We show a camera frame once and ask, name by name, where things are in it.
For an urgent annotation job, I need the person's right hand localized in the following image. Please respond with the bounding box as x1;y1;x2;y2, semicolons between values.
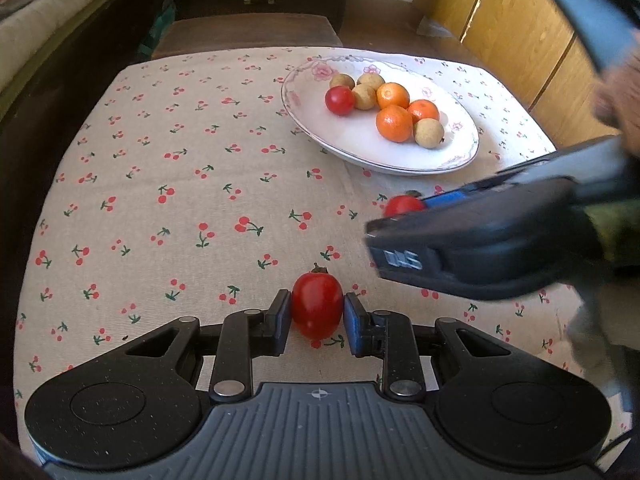
592;30;640;157

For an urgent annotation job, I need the small orange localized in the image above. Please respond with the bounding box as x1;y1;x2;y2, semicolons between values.
376;82;411;110
407;99;441;123
375;105;415;143

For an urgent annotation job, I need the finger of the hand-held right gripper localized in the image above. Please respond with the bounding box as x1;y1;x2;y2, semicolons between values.
422;135;627;212
364;182;572;282

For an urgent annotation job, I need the wooden wardrobe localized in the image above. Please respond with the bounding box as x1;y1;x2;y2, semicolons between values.
412;0;640;151

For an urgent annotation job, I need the red cherry tomato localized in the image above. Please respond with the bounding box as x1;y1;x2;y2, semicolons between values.
383;190;426;218
325;86;356;116
291;262;345;340

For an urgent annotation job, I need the cherry print tablecloth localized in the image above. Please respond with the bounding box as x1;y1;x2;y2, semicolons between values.
12;46;640;461

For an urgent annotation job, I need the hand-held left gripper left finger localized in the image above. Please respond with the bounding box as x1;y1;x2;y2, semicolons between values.
125;291;293;404

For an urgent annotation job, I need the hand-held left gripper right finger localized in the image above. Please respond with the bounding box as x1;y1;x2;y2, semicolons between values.
343;292;516;403

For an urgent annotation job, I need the white floral plate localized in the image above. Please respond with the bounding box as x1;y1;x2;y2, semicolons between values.
280;55;481;176

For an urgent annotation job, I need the bed with beige mattress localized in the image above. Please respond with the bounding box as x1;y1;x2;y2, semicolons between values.
0;0;173;126

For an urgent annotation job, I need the clear plastic bag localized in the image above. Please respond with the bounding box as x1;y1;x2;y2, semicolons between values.
417;15;458;38

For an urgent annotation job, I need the brown wooden stool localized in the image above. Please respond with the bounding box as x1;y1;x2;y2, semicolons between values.
150;14;344;61

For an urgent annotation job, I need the green bag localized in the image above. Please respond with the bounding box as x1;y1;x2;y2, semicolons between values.
137;0;177;58

